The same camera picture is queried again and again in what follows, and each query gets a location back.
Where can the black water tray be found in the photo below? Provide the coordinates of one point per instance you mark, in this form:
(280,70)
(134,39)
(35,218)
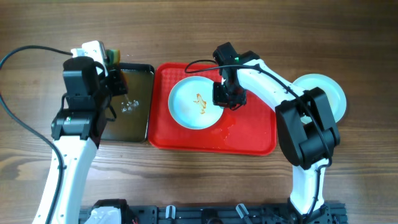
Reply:
(132,109)

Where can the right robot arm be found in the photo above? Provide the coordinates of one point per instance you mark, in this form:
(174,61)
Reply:
(306,127)

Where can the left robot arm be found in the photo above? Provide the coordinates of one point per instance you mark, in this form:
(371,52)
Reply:
(76,132)

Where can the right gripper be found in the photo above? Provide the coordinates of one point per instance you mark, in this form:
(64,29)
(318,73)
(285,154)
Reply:
(219,99)

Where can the white plate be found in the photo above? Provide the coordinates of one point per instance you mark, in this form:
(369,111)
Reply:
(334,92)
(191,105)

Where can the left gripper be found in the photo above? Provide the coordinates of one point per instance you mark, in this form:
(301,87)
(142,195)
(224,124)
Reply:
(120,86)

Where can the green yellow sponge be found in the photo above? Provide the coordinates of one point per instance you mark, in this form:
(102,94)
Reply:
(113,56)

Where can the red serving tray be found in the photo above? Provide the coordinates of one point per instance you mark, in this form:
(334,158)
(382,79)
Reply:
(250,130)

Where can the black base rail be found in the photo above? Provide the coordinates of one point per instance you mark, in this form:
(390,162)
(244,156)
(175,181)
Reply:
(267,213)

